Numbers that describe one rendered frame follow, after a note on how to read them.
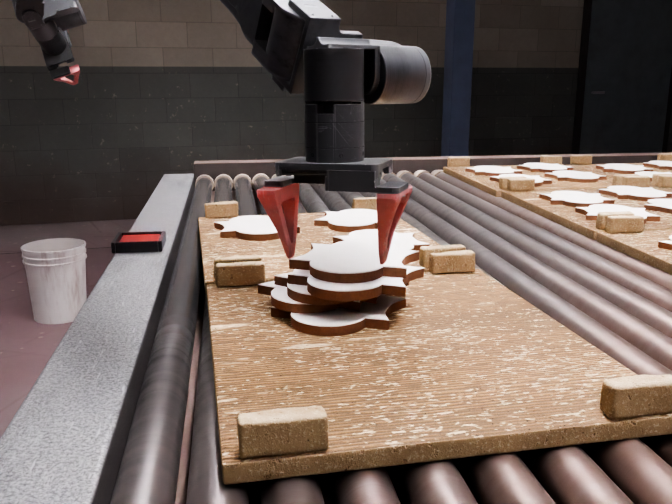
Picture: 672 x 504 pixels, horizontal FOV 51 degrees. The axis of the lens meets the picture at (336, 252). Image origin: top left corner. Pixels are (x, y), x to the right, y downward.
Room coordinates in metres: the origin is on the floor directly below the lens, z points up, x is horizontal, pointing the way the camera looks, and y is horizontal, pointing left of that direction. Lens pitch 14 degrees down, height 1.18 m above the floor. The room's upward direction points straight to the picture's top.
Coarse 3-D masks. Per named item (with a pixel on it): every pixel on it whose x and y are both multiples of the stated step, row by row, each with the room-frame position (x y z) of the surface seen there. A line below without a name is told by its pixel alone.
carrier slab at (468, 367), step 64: (256, 320) 0.68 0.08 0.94; (448, 320) 0.68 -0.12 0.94; (512, 320) 0.68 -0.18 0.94; (256, 384) 0.52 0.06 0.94; (320, 384) 0.52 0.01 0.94; (384, 384) 0.52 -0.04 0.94; (448, 384) 0.52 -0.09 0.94; (512, 384) 0.52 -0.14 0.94; (576, 384) 0.52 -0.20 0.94; (384, 448) 0.43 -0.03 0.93; (448, 448) 0.43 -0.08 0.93; (512, 448) 0.44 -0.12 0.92
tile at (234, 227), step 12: (240, 216) 1.16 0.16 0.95; (252, 216) 1.16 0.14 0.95; (264, 216) 1.16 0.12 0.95; (216, 228) 1.12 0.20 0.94; (228, 228) 1.07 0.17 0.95; (240, 228) 1.07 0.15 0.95; (252, 228) 1.07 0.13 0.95; (264, 228) 1.07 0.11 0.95; (252, 240) 1.03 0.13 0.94; (264, 240) 1.03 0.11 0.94
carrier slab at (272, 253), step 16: (208, 224) 1.15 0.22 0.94; (304, 224) 1.15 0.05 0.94; (400, 224) 1.15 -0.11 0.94; (208, 240) 1.03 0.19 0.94; (224, 240) 1.03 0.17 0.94; (240, 240) 1.03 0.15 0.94; (272, 240) 1.03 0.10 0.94; (304, 240) 1.03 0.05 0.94; (320, 240) 1.03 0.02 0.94; (432, 240) 1.03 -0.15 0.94; (208, 256) 0.94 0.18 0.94; (224, 256) 0.94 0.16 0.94; (272, 256) 0.94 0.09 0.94; (208, 272) 0.86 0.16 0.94; (272, 272) 0.86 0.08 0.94; (288, 272) 0.86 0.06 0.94
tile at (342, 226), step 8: (328, 216) 1.16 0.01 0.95; (336, 216) 1.16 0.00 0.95; (344, 216) 1.16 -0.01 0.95; (352, 216) 1.16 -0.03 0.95; (360, 216) 1.16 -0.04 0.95; (368, 216) 1.16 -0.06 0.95; (376, 216) 1.16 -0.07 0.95; (320, 224) 1.14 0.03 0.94; (328, 224) 1.12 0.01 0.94; (336, 224) 1.10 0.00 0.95; (344, 224) 1.10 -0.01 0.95; (352, 224) 1.10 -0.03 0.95; (360, 224) 1.10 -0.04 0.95; (368, 224) 1.10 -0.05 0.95; (376, 224) 1.12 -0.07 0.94
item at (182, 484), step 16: (256, 208) 1.63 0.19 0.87; (304, 208) 1.63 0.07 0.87; (192, 368) 0.70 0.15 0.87; (192, 384) 0.66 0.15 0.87; (192, 400) 0.62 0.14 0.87; (192, 416) 0.59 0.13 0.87; (192, 432) 0.56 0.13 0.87; (320, 480) 0.48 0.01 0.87; (464, 480) 0.48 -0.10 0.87; (176, 496) 0.46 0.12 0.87; (256, 496) 0.46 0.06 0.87; (400, 496) 0.46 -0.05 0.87
